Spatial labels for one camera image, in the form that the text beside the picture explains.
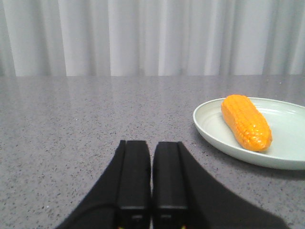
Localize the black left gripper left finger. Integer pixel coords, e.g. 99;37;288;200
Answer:
57;140;151;229

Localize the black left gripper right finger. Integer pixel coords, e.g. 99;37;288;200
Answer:
152;142;288;229

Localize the orange corn cob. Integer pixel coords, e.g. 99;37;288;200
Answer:
221;94;273;152

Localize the pale green plate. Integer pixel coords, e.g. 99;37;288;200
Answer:
193;97;305;170

